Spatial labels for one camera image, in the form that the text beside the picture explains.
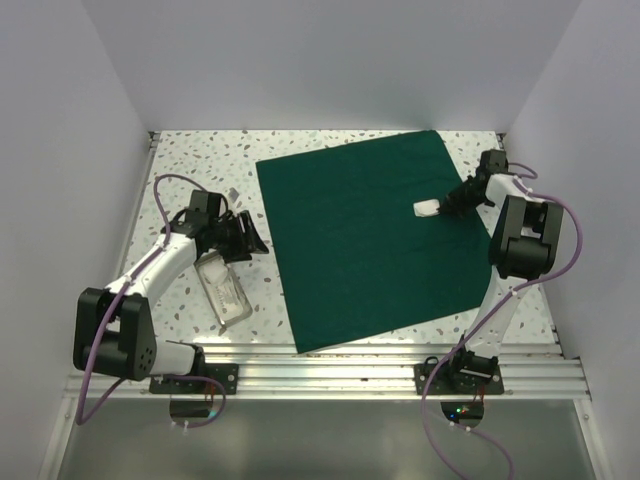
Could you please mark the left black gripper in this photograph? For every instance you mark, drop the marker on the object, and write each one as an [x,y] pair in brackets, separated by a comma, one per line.
[248,242]

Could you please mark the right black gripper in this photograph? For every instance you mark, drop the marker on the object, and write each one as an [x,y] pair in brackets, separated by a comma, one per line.
[453,204]

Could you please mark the white gauze pad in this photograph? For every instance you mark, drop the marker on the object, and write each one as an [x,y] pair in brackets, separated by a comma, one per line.
[213,274]
[426,208]

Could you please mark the steel instrument tray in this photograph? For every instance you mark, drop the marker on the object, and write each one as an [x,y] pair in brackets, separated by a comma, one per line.
[216,258]

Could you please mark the green surgical cloth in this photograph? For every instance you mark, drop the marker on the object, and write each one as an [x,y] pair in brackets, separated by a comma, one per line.
[353,257]

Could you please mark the white suture packet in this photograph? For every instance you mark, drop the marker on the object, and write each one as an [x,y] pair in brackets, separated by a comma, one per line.
[227,300]

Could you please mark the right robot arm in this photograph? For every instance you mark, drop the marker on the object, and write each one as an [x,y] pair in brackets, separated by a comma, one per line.
[521,251]

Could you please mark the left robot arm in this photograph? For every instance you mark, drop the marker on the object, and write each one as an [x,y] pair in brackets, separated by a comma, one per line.
[114,330]

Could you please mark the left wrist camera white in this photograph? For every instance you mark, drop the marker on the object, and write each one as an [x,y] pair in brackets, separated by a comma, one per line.
[233,195]

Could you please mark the aluminium rail frame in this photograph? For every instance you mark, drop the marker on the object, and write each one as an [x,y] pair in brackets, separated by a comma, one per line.
[380,367]

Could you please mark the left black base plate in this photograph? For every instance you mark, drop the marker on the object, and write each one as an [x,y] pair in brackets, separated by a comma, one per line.
[214,378]

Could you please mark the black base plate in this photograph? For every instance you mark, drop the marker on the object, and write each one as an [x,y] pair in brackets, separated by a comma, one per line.
[463,373]
[214,378]

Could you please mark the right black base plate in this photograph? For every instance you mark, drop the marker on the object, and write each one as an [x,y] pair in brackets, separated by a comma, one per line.
[463,373]

